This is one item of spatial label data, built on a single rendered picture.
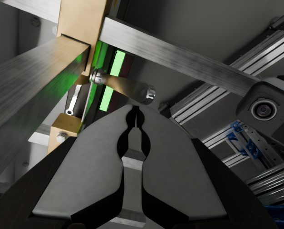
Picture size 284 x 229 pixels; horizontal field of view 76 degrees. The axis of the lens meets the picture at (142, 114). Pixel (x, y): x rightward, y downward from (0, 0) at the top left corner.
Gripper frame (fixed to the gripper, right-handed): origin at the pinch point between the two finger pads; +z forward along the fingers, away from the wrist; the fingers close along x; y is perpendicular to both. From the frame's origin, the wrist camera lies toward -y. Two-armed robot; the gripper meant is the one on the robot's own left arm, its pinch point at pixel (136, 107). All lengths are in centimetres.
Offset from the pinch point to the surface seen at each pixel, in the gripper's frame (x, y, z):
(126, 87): -0.9, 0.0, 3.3
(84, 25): -6.7, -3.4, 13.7
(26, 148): -41, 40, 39
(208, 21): 37, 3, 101
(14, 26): -29.8, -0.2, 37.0
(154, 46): 2.0, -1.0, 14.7
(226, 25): 47, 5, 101
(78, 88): -14.7, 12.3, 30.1
